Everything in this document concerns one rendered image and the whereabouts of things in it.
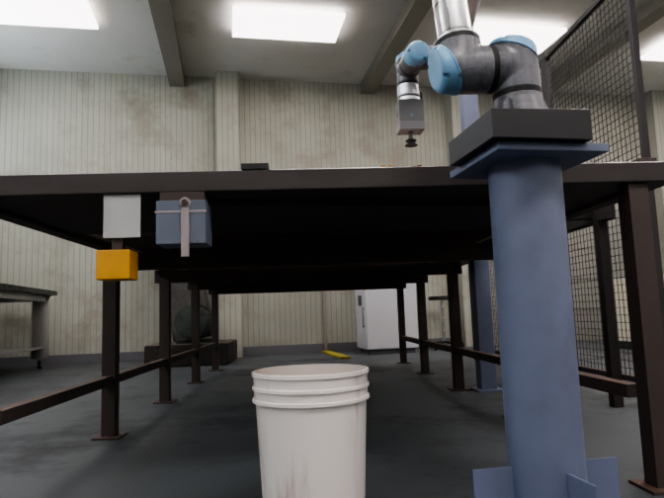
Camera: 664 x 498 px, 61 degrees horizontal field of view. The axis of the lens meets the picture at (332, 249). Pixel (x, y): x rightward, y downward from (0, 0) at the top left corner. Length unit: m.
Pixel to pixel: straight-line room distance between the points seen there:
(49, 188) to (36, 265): 6.23
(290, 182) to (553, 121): 0.69
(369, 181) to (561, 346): 0.66
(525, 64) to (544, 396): 0.77
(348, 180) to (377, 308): 5.40
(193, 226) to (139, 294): 6.08
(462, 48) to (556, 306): 0.64
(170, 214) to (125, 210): 0.13
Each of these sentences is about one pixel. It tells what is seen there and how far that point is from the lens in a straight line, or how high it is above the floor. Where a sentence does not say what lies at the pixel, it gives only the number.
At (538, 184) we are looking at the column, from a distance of 1.36.
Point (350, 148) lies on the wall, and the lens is 8.07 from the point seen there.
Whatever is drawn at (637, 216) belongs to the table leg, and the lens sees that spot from 1.83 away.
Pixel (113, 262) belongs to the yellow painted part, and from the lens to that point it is 1.60.
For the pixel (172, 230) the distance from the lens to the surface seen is 1.57.
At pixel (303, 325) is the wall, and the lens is 7.60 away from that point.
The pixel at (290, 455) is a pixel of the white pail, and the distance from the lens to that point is 1.38.
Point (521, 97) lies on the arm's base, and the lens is 1.44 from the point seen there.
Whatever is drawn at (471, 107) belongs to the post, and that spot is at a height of 1.82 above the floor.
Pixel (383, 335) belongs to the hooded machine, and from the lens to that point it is 6.95.
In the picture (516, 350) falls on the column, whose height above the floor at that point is 0.41.
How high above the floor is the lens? 0.51
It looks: 7 degrees up
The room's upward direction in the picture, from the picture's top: 2 degrees counter-clockwise
